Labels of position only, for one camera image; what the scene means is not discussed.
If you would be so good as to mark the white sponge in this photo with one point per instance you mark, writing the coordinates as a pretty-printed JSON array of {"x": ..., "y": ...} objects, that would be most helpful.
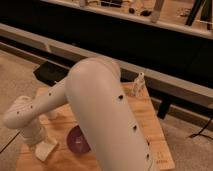
[{"x": 43, "y": 150}]

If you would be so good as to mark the black flat object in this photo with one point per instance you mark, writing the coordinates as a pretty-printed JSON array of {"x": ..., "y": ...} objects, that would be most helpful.
[{"x": 50, "y": 73}]

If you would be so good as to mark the dark ceramic bowl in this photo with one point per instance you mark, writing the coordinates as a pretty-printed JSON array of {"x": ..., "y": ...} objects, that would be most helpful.
[{"x": 76, "y": 141}]

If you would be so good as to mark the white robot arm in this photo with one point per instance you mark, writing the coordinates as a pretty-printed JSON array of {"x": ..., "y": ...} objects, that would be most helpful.
[{"x": 93, "y": 90}]

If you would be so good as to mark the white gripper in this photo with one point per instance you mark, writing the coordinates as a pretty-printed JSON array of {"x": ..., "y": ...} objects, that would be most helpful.
[{"x": 35, "y": 135}]

